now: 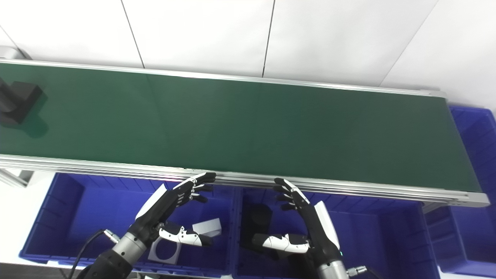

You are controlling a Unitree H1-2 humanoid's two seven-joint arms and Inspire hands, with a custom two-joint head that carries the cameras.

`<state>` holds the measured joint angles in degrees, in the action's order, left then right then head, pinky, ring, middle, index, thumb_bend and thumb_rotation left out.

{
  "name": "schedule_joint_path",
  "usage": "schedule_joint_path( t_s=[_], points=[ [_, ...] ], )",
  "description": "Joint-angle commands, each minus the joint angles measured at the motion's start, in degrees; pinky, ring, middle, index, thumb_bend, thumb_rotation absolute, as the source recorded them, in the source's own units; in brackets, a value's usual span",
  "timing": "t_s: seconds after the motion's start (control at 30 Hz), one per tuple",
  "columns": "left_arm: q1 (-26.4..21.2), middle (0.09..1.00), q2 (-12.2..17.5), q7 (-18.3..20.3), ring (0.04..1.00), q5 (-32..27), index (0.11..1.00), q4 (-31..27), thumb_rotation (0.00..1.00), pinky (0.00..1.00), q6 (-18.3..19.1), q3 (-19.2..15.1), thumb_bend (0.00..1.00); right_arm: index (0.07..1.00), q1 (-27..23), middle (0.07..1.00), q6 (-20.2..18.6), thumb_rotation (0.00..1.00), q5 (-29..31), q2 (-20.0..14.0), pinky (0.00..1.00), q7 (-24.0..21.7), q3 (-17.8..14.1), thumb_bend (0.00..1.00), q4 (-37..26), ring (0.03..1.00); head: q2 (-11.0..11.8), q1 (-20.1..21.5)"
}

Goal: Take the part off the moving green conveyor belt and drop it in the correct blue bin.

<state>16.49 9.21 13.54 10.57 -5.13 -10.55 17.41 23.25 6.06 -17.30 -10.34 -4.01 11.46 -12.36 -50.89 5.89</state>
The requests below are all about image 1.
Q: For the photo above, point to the white plate with round hole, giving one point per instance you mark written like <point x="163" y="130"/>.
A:
<point x="155" y="254"/>

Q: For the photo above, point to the white block part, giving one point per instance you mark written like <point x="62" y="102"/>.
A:
<point x="207" y="228"/>

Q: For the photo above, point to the green conveyor belt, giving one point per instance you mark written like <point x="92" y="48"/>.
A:
<point x="248" y="128"/>
<point x="348" y="188"/>

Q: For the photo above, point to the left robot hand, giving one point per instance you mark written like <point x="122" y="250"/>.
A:
<point x="162" y="205"/>

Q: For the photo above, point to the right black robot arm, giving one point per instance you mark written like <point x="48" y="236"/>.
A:
<point x="331" y="271"/>

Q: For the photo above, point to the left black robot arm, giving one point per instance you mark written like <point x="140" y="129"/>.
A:
<point x="116" y="259"/>

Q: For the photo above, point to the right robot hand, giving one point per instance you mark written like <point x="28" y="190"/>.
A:
<point x="319" y="228"/>

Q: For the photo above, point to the blue plastic bin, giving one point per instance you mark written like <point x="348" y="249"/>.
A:
<point x="97" y="217"/>
<point x="472" y="217"/>
<point x="379" y="240"/>

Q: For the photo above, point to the aluminum conveyor leg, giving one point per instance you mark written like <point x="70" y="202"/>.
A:
<point x="11" y="178"/>

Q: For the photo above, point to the black cylinder part square base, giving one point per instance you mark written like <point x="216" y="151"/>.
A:
<point x="21" y="100"/>
<point x="257" y="221"/>

